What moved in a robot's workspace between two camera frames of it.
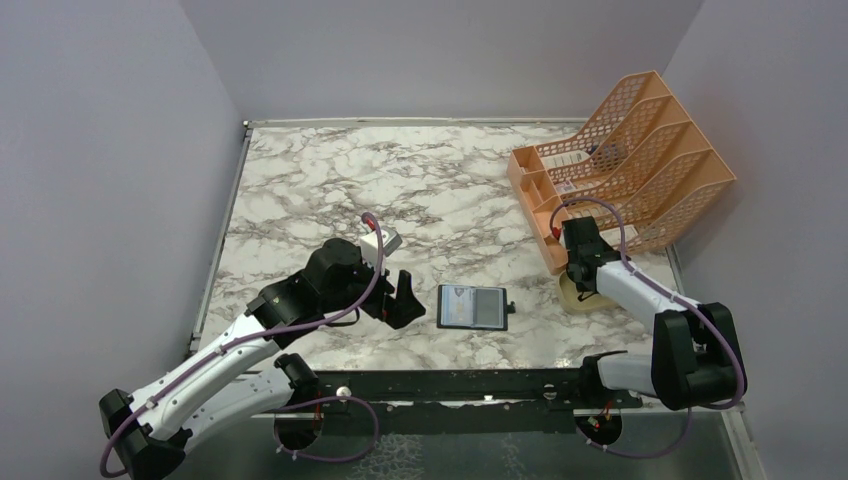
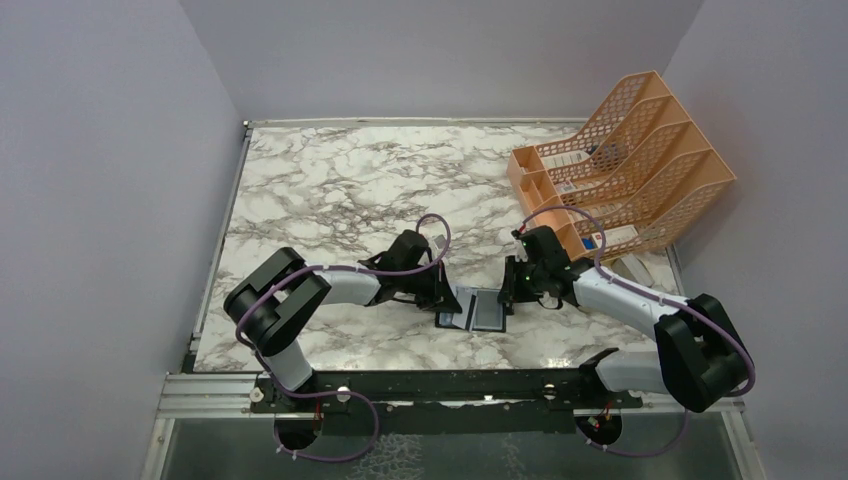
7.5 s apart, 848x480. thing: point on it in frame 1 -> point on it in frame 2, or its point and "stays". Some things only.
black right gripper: (606, 244) -> (511, 287)
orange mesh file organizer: (639, 174) stays
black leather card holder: (472, 307) stays
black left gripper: (399, 310) -> (441, 297)
